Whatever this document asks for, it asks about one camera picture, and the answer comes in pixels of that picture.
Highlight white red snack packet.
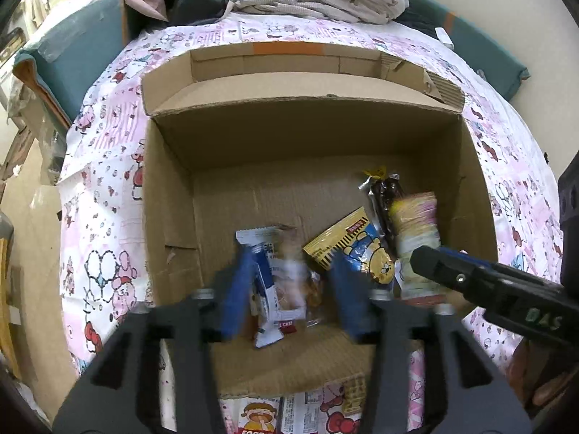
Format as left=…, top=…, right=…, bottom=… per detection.
left=271, top=230, right=324, bottom=333

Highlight beige wafer packet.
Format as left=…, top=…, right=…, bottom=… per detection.
left=389, top=192, right=446, bottom=301

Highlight cardboard box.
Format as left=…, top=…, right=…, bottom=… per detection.
left=140, top=41, right=505, bottom=399

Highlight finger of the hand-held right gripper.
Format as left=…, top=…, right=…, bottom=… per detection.
left=409, top=245, right=495, bottom=314

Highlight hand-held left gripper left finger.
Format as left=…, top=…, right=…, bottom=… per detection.
left=52, top=248, right=255, bottom=434

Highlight white blue cartoon snack packet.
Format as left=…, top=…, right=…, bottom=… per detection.
left=235, top=227, right=283, bottom=349

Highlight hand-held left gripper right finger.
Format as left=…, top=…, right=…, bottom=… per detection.
left=330, top=248, right=532, bottom=434

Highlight teal cushion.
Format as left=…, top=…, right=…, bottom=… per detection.
left=398, top=0, right=530, bottom=100
left=13, top=0, right=136, bottom=127

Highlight person's right hand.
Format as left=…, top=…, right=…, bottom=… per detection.
left=509, top=340, right=579, bottom=413

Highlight blue tiger snack packet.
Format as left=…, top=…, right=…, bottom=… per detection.
left=302, top=207, right=395, bottom=286

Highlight dark cloth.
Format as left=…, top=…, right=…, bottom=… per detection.
left=167, top=0, right=231, bottom=25

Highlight white printed snack packet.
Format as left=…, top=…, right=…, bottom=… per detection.
left=280, top=391, right=322, bottom=434

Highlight dark brown snack bar packet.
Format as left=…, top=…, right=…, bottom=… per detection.
left=359, top=167, right=410, bottom=258

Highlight white brown cartoon snack packet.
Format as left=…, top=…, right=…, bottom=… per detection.
left=301, top=269, right=327, bottom=328

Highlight pink cartoon printed blanket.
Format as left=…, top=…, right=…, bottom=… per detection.
left=56, top=11, right=564, bottom=434

